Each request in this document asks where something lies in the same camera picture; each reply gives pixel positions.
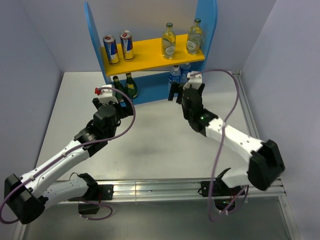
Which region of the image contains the plastic water bottle blue cap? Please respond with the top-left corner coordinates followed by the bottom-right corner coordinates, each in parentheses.
top-left (168, 64), bottom-right (181, 88)

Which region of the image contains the clear glass bottle green cap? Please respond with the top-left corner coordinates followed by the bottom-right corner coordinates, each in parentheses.
top-left (161, 22), bottom-right (176, 59)

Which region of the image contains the red bull can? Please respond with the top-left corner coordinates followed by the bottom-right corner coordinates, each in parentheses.
top-left (103, 34), bottom-right (120, 66)
top-left (119, 30), bottom-right (134, 61)

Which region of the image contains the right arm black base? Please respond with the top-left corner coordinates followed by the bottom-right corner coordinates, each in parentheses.
top-left (197, 181), bottom-right (243, 211)

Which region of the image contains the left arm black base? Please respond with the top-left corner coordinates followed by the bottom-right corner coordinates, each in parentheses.
top-left (69, 184), bottom-right (114, 217)

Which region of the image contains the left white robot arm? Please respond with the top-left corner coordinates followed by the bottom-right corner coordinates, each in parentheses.
top-left (0, 98), bottom-right (136, 225)

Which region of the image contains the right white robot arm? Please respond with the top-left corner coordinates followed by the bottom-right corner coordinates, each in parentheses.
top-left (168, 83), bottom-right (285, 195)

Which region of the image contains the blue and yellow shelf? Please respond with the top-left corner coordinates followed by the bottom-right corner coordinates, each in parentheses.
top-left (83, 0), bottom-right (219, 105)

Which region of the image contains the green bottle yellow label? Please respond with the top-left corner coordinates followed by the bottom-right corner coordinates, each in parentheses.
top-left (124, 73), bottom-right (138, 99)

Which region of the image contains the green bottle red label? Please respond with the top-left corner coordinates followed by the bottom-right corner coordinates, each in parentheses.
top-left (112, 75), bottom-right (125, 103)

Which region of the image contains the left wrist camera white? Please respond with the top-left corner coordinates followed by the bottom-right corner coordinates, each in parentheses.
top-left (94, 87), bottom-right (119, 105)

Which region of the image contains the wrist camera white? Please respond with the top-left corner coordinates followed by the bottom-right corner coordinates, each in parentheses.
top-left (94, 87), bottom-right (119, 105)
top-left (183, 71), bottom-right (203, 90)

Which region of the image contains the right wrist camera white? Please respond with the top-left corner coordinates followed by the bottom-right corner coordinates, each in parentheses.
top-left (183, 71), bottom-right (203, 90)

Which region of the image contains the aluminium rail frame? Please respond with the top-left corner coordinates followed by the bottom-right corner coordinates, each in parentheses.
top-left (13, 71), bottom-right (290, 240)

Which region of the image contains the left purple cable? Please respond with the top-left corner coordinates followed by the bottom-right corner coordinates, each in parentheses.
top-left (0, 86), bottom-right (137, 224)

